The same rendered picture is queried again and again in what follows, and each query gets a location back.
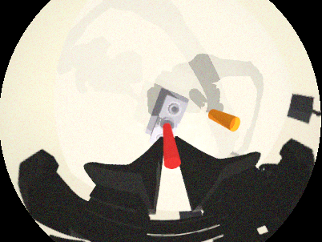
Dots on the orange cylinder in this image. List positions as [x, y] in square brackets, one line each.
[229, 121]

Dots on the red peg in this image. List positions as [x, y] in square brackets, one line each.
[171, 155]

